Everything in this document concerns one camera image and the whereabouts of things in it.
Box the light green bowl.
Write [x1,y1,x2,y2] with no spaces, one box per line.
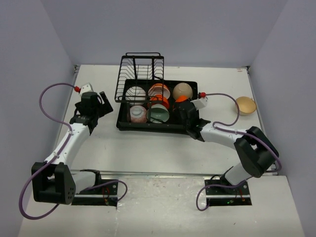
[146,104,170,123]

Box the orange white bowl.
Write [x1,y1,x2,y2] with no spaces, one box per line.
[148,83,170,99]

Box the tan bowl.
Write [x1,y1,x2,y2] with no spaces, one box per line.
[233,96,257,116]

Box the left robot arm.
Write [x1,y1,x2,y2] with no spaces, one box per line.
[31,92,113,204]

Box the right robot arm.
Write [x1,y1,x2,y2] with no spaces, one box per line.
[174,100,281,194]

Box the black dish rack tray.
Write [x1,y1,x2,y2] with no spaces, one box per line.
[117,80,187,135]

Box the red patterned bowl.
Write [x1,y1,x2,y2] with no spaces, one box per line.
[129,105,147,123]

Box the beige round bowl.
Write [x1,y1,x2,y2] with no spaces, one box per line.
[172,82,193,100]

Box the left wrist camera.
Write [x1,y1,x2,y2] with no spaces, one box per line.
[79,83,94,96]

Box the black wire plate rack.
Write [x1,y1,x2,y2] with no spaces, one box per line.
[115,52,164,104]

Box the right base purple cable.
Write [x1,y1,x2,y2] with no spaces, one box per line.
[196,185,244,212]

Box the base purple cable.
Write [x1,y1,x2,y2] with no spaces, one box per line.
[196,185,244,212]
[87,180,128,201]

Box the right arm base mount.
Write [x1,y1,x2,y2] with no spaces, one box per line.
[205,182,252,207]

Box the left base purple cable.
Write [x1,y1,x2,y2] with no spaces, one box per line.
[87,180,128,201]

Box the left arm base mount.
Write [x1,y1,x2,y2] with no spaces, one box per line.
[71,183,118,207]

